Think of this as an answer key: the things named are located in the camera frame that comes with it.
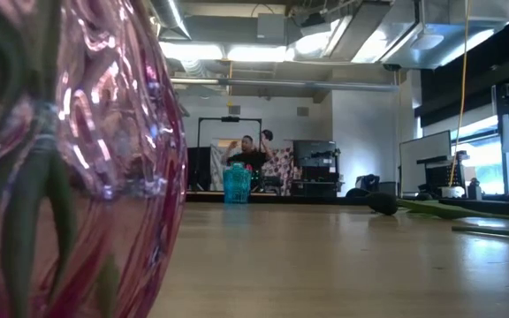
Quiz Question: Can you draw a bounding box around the teal glass vase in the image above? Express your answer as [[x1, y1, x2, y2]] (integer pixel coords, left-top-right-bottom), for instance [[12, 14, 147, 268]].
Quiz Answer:
[[222, 162, 253, 205]]

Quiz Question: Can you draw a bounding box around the pink glass vase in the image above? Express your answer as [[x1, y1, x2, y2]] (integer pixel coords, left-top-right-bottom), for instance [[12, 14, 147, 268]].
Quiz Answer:
[[0, 0, 189, 318]]

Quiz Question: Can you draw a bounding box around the person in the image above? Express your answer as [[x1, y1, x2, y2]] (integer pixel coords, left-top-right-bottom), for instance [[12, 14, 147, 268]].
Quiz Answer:
[[221, 129, 277, 178]]

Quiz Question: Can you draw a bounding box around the red dotted white cloth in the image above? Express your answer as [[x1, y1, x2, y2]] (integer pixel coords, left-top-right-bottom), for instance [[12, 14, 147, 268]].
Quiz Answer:
[[209, 143, 298, 196]]

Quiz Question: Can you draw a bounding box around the black equipment cabinet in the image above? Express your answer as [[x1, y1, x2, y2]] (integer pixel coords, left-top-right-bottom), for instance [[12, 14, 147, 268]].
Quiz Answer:
[[292, 139, 343, 198]]

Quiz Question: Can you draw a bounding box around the grey ceiling pipe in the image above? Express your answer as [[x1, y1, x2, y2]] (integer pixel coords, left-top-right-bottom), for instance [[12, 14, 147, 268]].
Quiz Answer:
[[170, 77, 400, 93]]

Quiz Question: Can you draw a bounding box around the bright ceiling light panel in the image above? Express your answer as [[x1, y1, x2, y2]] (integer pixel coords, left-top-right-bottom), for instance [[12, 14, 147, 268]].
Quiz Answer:
[[226, 43, 289, 64], [159, 41, 224, 62]]

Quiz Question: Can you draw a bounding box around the black backpack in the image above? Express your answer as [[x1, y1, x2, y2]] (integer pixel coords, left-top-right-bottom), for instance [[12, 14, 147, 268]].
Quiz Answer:
[[353, 173, 398, 195]]

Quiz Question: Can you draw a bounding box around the grey ceiling box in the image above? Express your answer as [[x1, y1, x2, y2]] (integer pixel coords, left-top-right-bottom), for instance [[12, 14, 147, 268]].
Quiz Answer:
[[256, 11, 286, 45]]

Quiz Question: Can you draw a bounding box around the green flower stem on table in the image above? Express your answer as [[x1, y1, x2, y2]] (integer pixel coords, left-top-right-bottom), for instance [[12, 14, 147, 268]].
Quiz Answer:
[[366, 192, 509, 223]]

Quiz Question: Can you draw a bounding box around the white whiteboard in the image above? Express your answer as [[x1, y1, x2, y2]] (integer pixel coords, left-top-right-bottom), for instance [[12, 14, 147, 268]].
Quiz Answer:
[[399, 129, 452, 196]]

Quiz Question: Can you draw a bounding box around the black perforated cart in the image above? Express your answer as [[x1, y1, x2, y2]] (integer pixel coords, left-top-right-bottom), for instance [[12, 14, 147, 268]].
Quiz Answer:
[[415, 151, 471, 198]]

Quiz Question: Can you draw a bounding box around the white container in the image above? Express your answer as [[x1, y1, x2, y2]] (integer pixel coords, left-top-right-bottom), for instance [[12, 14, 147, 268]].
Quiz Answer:
[[439, 185, 467, 200]]

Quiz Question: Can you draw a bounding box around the dark bottle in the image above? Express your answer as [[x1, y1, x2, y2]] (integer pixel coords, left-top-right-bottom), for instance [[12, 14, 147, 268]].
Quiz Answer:
[[467, 177, 484, 201]]

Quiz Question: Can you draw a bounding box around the black background gantry frame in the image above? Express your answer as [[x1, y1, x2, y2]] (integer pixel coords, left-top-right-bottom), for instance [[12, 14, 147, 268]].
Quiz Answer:
[[194, 115, 264, 192]]

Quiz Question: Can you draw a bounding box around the silver round ventilation duct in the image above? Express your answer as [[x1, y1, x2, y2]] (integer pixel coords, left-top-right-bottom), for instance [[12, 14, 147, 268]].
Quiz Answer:
[[148, 0, 193, 41]]

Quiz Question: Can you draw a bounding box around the silver rectangular ventilation duct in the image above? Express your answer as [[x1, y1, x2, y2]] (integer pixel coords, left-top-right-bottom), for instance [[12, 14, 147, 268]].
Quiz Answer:
[[287, 0, 509, 71]]

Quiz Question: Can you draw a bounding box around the yellow hanging cable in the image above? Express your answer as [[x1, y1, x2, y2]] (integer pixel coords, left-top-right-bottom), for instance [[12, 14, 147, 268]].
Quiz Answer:
[[447, 0, 472, 187]]

